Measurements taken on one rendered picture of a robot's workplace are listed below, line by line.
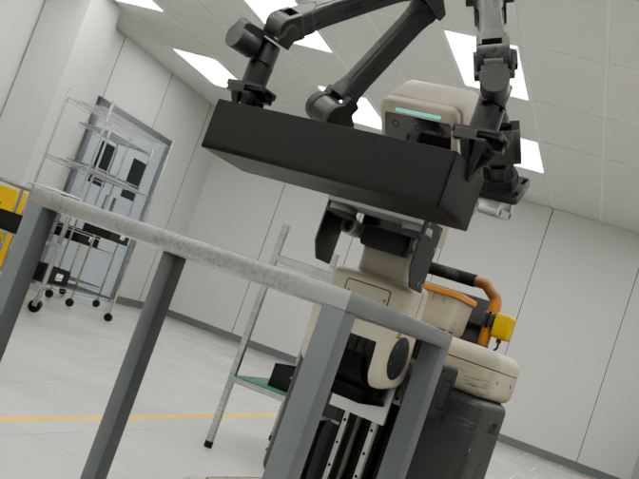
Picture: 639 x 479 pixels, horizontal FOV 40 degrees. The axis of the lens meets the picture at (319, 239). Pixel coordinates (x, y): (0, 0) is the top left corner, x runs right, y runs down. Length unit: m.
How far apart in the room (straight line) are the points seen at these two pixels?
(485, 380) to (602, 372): 9.19
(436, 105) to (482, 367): 0.66
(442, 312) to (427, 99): 0.58
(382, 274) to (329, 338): 0.86
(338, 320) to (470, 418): 1.02
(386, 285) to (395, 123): 0.39
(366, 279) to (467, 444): 0.49
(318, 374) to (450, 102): 0.98
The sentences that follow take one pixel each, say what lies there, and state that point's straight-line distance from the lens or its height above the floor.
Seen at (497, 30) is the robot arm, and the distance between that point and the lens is 1.86.
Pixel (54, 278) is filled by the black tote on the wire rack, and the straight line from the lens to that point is 8.08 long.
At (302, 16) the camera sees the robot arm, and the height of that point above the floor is 1.36.
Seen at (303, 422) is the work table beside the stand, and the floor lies 0.60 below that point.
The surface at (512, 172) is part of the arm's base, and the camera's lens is 2.06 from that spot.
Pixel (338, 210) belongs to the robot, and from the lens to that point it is 2.08.
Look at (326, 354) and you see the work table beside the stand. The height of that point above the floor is 0.70.
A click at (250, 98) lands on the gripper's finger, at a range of 2.00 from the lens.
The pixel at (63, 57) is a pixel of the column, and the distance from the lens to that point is 9.03.
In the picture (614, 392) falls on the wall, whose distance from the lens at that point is 11.43.
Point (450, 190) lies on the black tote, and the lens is 1.67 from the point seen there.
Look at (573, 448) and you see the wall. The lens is 11.44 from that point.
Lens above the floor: 0.75
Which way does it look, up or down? 4 degrees up
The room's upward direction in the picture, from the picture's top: 19 degrees clockwise
